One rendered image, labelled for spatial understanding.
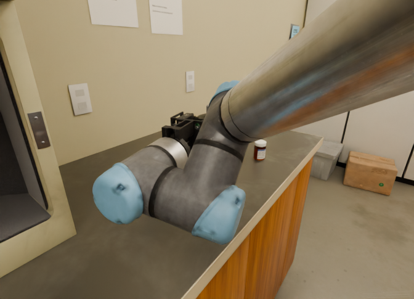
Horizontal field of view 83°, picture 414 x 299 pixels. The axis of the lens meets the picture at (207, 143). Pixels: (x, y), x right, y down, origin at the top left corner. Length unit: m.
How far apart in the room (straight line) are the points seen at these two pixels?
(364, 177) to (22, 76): 2.74
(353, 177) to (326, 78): 2.68
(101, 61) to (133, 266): 0.78
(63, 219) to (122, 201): 0.32
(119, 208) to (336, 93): 0.27
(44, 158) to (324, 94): 0.50
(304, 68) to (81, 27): 0.93
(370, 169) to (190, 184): 2.58
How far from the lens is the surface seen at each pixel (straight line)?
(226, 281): 0.74
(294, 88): 0.19
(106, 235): 0.63
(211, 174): 0.29
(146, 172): 0.32
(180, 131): 0.41
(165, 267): 0.53
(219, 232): 0.29
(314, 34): 0.18
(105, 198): 0.33
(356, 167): 2.79
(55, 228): 0.63
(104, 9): 1.10
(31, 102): 0.53
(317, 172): 2.86
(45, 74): 0.99
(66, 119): 1.02
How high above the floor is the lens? 1.34
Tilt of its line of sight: 22 degrees down
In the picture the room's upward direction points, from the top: straight up
